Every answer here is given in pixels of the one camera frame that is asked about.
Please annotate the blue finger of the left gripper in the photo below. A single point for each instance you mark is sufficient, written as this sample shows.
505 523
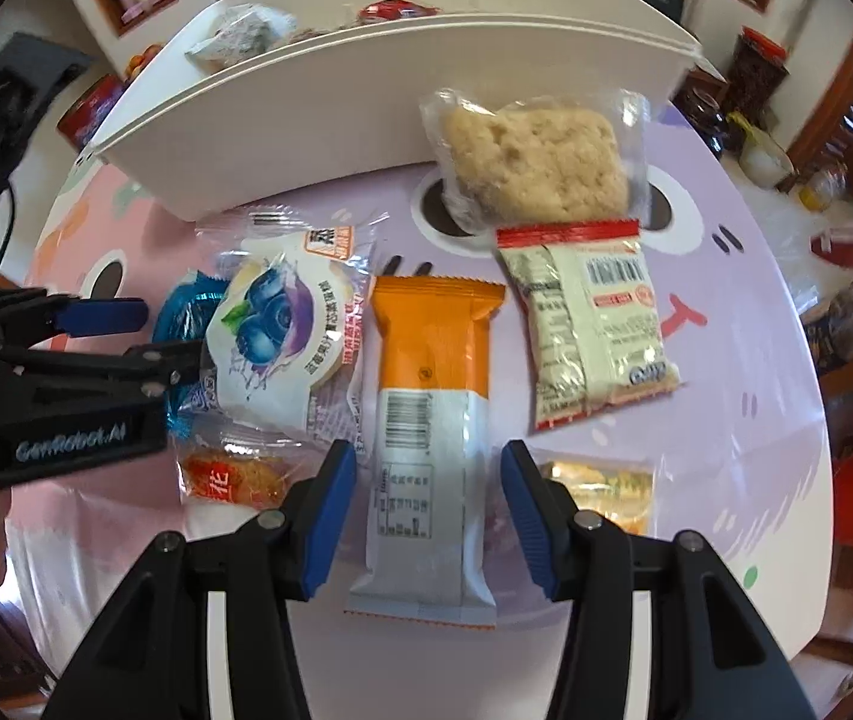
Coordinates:
161 367
84 318

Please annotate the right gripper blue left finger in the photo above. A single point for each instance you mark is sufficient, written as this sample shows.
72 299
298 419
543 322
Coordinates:
319 522

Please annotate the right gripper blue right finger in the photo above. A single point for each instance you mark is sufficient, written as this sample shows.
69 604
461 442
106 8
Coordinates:
540 520

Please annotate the blue snack packet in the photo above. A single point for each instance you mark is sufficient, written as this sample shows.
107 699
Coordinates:
185 316

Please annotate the yellow small snack packet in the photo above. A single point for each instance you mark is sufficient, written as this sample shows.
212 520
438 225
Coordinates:
621 491

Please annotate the orange fried snack clear packet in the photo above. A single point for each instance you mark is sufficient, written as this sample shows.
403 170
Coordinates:
252 472

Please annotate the orange white wafer packet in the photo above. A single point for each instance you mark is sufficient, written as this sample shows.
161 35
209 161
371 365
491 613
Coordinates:
427 498

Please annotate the blueberry cake packet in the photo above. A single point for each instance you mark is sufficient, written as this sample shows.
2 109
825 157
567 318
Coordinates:
283 351

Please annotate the red white biscuit packet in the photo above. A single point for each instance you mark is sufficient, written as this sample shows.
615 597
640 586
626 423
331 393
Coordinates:
592 319

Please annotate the silver white snack bag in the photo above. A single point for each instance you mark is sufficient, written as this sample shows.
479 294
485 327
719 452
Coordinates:
241 32

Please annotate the large rice cake pack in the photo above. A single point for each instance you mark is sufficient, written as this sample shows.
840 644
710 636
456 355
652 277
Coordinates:
545 160

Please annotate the red square snack packet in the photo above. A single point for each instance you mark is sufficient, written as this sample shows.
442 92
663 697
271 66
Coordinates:
394 10

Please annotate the red round tin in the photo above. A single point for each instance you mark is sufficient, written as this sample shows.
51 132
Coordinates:
87 113

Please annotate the fruit basket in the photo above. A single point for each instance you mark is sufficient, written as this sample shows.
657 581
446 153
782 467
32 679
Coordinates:
138 62

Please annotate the white plastic storage bin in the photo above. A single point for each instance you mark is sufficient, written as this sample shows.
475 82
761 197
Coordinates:
346 99

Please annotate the white plastic bucket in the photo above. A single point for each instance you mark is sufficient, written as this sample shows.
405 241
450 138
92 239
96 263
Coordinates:
763 161

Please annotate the yellow liquid bottle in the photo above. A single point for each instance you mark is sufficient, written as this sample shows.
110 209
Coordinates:
824 188

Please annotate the tall dark woven basket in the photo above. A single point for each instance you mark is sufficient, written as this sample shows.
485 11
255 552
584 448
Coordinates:
757 69

